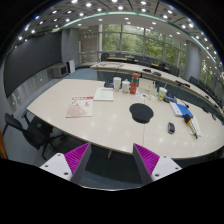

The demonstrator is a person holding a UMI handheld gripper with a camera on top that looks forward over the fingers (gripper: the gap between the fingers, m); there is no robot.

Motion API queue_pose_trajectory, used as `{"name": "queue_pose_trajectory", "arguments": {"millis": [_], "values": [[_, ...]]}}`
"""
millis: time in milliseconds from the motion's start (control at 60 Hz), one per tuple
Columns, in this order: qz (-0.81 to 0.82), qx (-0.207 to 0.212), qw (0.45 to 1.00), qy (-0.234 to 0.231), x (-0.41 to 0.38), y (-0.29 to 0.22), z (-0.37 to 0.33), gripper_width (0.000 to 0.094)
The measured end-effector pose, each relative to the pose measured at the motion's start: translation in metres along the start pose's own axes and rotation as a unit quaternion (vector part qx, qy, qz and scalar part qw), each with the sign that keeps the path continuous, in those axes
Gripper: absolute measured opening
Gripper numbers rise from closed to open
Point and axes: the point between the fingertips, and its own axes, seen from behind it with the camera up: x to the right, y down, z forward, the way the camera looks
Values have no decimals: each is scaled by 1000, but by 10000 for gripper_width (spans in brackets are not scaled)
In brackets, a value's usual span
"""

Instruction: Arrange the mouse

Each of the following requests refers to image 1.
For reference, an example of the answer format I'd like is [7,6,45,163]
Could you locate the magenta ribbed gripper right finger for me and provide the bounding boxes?
[132,143,183,185]

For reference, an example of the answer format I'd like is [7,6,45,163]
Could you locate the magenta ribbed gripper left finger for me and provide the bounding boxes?
[39,142,93,185]

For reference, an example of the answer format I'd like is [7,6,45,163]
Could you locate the dark computer mouse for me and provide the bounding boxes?
[168,122,175,134]

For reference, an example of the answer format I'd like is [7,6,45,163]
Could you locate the black round mouse pad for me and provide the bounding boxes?
[129,103,154,124]

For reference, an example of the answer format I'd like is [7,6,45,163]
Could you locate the black office chair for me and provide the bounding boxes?
[4,113,65,158]

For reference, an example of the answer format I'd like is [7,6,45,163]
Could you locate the red and white magazine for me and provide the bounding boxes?
[66,96,93,118]

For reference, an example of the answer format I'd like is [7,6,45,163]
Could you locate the white paper booklet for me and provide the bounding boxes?
[94,88,113,101]

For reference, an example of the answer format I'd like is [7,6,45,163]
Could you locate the green and white drink cup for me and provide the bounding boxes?
[158,87,167,101]

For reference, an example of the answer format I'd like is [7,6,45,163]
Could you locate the white lidded mug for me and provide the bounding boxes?
[122,79,130,93]

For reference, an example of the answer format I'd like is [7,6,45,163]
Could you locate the red thermos bottle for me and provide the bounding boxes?
[130,73,139,94]

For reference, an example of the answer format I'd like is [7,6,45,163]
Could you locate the white paper cup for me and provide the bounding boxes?
[113,77,121,91]

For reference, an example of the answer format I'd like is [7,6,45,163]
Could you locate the white cabinet with monitor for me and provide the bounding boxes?
[52,60,75,78]

